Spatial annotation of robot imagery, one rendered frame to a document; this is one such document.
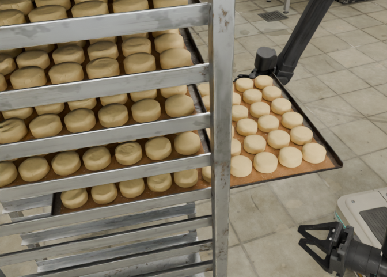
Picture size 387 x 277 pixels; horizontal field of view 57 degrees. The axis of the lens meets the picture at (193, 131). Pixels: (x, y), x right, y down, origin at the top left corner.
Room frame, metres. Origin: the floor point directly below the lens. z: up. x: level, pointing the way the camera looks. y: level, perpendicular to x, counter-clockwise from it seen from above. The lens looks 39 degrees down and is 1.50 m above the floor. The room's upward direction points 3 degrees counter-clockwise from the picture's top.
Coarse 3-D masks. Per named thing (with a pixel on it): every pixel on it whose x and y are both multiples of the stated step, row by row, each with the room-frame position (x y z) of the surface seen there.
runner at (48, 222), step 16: (192, 192) 0.47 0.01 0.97; (208, 192) 0.48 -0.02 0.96; (96, 208) 0.44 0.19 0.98; (112, 208) 0.45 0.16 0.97; (128, 208) 0.45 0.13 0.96; (144, 208) 0.45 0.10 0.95; (16, 224) 0.42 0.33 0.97; (32, 224) 0.42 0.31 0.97; (48, 224) 0.43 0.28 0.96; (64, 224) 0.43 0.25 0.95
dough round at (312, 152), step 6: (306, 144) 0.59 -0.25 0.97; (312, 144) 0.59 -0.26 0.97; (318, 144) 0.59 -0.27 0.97; (306, 150) 0.57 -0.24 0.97; (312, 150) 0.57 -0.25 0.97; (318, 150) 0.57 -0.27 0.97; (324, 150) 0.57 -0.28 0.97; (306, 156) 0.56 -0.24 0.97; (312, 156) 0.55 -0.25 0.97; (318, 156) 0.55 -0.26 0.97; (324, 156) 0.56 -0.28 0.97; (312, 162) 0.55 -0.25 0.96; (318, 162) 0.55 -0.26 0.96
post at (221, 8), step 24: (216, 0) 0.45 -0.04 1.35; (216, 24) 0.45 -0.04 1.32; (216, 48) 0.45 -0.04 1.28; (216, 72) 0.45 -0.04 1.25; (216, 96) 0.45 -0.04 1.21; (216, 120) 0.45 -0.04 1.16; (216, 144) 0.45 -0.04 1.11; (216, 168) 0.45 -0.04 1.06; (216, 192) 0.45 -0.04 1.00; (216, 216) 0.45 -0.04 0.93; (216, 240) 0.45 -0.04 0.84; (216, 264) 0.45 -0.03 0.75
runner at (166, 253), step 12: (204, 240) 0.50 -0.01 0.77; (144, 252) 0.48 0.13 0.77; (156, 252) 0.46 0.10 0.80; (168, 252) 0.46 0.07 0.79; (180, 252) 0.46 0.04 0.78; (192, 252) 0.47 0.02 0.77; (84, 264) 0.45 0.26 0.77; (96, 264) 0.44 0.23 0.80; (108, 264) 0.44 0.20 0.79; (120, 264) 0.44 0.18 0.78; (132, 264) 0.45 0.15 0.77; (24, 276) 0.43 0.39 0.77; (36, 276) 0.42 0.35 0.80; (48, 276) 0.42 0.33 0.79; (60, 276) 0.42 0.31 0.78; (72, 276) 0.43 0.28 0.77
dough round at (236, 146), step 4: (232, 140) 0.62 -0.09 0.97; (236, 140) 0.62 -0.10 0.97; (232, 144) 0.61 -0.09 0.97; (236, 144) 0.61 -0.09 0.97; (240, 144) 0.61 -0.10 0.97; (232, 148) 0.59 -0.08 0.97; (236, 148) 0.59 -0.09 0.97; (240, 148) 0.59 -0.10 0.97; (232, 152) 0.58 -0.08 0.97; (236, 152) 0.58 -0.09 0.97; (240, 152) 0.59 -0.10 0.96; (232, 156) 0.58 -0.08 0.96
